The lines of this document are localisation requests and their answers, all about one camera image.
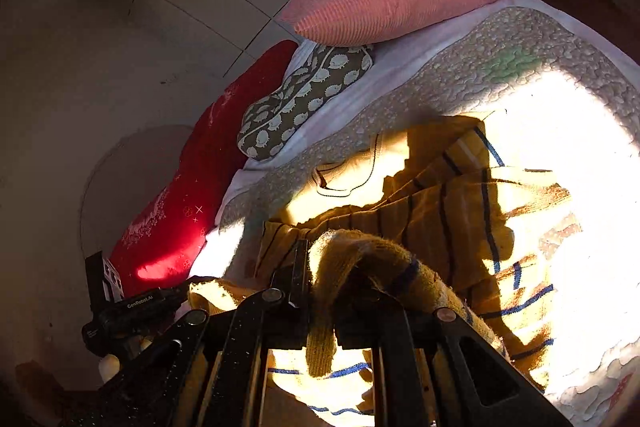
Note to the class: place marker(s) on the beige quilted heart bedspread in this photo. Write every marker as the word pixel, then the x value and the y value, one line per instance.
pixel 550 72

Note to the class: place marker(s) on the white panelled wardrobe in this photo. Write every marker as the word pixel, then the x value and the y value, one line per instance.
pixel 125 32

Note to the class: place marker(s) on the brown hedgehog print pillow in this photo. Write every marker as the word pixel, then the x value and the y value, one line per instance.
pixel 310 92

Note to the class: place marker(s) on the red blanket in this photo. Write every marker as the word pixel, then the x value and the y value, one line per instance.
pixel 200 187

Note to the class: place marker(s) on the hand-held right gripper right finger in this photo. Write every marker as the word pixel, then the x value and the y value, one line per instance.
pixel 360 327

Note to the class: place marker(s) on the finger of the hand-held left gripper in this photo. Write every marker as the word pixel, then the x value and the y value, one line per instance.
pixel 202 282

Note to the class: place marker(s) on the person's left hand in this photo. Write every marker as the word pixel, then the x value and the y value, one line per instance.
pixel 110 366

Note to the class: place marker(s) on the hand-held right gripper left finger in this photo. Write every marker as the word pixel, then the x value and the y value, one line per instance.
pixel 300 272

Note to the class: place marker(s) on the yellow blue-striped knit sweater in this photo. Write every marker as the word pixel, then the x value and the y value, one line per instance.
pixel 450 217

